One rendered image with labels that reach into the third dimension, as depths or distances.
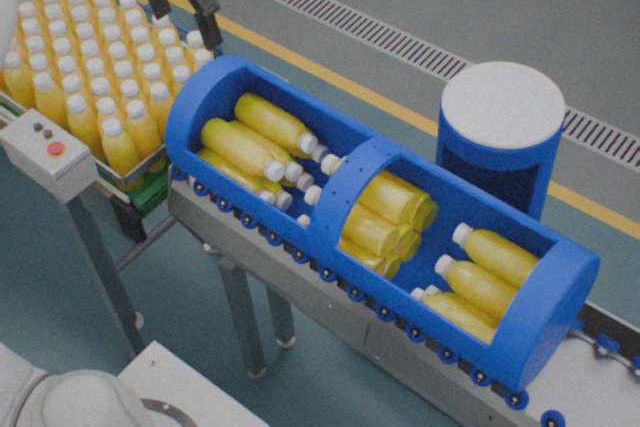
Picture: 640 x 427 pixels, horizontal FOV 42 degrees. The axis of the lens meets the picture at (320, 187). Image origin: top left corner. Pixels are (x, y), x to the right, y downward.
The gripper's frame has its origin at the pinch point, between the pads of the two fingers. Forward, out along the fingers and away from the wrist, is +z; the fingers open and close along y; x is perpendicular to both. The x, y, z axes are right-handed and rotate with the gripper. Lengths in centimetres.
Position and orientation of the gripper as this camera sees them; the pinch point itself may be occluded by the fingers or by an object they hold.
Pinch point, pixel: (186, 24)
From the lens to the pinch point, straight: 136.5
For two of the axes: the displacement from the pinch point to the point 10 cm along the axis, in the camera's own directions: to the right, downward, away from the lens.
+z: 1.8, 6.5, 7.4
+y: 6.8, 4.6, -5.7
